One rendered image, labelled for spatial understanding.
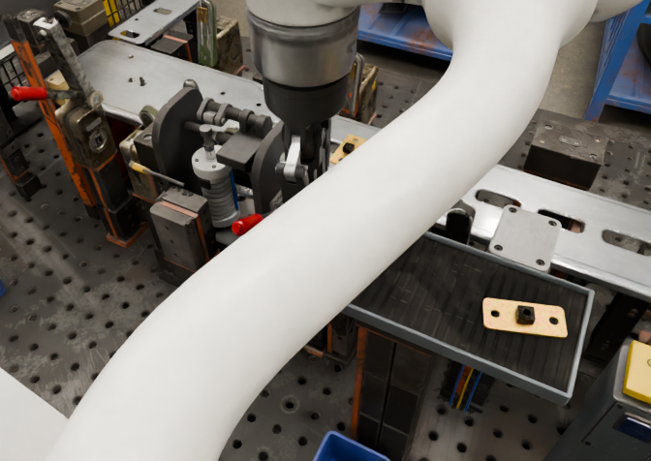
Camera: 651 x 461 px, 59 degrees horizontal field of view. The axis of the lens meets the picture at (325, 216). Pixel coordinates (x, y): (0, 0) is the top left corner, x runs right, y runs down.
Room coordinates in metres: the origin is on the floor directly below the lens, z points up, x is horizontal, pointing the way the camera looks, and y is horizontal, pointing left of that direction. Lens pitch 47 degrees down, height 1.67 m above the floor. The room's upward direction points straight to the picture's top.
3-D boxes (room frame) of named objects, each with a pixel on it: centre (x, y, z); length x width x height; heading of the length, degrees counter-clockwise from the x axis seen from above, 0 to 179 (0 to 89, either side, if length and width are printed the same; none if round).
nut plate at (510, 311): (0.33, -0.21, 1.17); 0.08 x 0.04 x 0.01; 81
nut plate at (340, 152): (0.78, -0.04, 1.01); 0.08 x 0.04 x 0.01; 153
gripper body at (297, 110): (0.43, 0.02, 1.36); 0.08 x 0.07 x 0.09; 167
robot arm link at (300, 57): (0.43, 0.02, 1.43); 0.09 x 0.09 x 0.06
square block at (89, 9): (1.23, 0.56, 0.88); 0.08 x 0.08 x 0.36; 63
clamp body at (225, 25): (1.15, 0.23, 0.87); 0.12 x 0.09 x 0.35; 153
